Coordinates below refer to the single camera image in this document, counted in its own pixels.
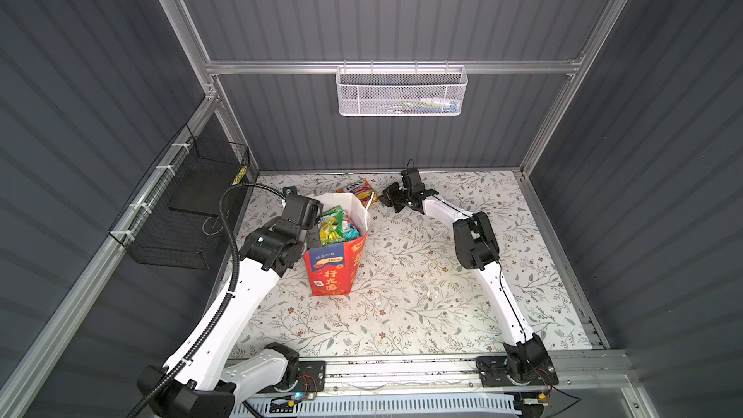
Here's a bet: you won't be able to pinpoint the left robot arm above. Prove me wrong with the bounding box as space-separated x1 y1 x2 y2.
128 188 323 417

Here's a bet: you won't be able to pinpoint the yellow tube in black basket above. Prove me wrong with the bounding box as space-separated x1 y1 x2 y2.
231 166 249 186

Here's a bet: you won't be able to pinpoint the red paper gift bag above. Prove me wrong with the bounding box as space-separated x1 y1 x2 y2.
304 193 371 297

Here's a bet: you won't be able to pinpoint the black wire wall basket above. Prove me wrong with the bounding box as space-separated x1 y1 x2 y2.
110 130 252 270

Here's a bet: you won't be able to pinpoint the green yellow candy bag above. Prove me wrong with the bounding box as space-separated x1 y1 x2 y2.
319 206 361 247

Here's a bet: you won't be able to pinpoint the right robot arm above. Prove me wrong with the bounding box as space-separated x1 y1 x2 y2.
380 168 559 387

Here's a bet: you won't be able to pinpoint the white wire wall basket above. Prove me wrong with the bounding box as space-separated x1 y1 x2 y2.
335 65 468 117

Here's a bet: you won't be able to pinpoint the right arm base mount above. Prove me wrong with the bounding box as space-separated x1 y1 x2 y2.
475 355 559 388

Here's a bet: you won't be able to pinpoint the pink Fox's candy bag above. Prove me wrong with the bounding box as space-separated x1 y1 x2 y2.
337 178 379 208

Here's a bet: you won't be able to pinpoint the items in white basket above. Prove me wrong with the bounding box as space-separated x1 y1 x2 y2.
389 98 461 115

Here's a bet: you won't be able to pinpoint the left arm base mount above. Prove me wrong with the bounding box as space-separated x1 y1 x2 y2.
273 360 327 394

